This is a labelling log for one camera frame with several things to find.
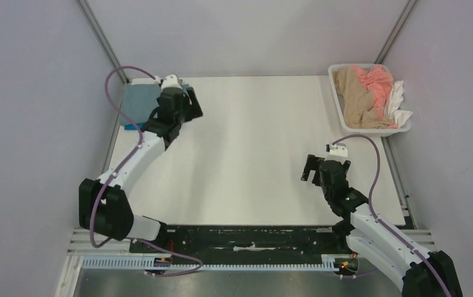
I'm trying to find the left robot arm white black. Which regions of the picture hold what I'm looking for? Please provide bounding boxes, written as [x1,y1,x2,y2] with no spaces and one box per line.
[78,85,203,252]

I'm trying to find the white t shirt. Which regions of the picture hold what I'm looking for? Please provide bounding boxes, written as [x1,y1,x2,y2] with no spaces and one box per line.
[384,80,413,129]

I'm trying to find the left aluminium frame post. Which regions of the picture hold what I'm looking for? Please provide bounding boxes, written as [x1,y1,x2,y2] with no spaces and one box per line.
[76,0,121,68]

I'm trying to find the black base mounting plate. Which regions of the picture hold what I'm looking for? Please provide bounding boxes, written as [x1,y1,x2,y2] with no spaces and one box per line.
[129,223,373,266]

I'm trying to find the white plastic laundry basket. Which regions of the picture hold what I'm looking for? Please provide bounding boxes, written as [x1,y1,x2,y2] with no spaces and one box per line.
[328,63,411,137]

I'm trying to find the grey-blue t shirt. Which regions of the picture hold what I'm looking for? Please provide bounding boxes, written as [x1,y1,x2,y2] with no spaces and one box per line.
[119,84,162,131]

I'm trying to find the beige t shirt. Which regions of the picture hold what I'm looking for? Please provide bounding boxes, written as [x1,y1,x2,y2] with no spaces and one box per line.
[332,66,373,129]

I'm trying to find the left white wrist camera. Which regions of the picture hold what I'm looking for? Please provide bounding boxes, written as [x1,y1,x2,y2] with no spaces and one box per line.
[154,74,183,90]

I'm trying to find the pink t shirt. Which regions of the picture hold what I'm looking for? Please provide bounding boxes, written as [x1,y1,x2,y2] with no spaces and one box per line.
[352,65,397,129]

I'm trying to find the folded bright blue t shirt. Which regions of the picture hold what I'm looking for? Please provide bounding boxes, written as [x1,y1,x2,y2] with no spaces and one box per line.
[124,123,144,131]

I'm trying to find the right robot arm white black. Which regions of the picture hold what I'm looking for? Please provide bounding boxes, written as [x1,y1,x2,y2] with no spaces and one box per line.
[301,155,462,296]

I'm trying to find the aluminium frame post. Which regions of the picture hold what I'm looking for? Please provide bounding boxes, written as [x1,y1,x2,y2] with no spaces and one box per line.
[76,0,121,68]
[374,0,420,64]

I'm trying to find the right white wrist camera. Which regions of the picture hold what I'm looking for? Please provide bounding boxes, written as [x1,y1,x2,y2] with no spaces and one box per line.
[326,143,348,160]

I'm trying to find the right aluminium frame post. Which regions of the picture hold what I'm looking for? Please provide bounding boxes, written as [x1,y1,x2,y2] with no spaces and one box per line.
[374,0,420,64]

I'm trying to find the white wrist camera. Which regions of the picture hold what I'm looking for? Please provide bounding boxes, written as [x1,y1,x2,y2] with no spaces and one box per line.
[326,143,348,160]
[154,74,183,90]

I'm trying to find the white slotted cable duct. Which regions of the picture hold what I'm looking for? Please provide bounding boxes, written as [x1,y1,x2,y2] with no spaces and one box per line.
[81,256,341,272]

